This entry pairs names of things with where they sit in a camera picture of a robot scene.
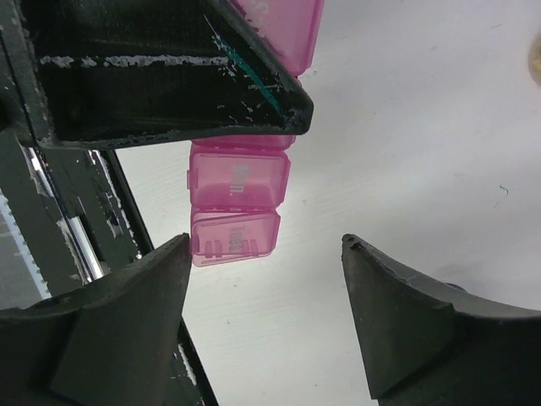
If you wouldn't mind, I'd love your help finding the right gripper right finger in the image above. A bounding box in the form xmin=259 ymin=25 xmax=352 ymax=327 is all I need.
xmin=342 ymin=234 xmax=540 ymax=405

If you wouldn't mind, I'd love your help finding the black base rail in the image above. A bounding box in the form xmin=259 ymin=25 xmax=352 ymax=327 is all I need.
xmin=1 ymin=135 xmax=216 ymax=405

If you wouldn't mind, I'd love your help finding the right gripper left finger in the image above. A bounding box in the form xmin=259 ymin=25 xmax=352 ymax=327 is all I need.
xmin=1 ymin=234 xmax=191 ymax=405

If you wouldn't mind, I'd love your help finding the pink pill organizer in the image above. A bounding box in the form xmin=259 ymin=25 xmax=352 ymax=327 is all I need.
xmin=187 ymin=1 xmax=324 ymax=266

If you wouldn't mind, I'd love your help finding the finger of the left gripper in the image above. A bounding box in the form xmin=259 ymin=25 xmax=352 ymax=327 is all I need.
xmin=16 ymin=1 xmax=314 ymax=149

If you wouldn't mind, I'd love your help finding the amber pill bottle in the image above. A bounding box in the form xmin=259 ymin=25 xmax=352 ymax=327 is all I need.
xmin=527 ymin=35 xmax=541 ymax=86

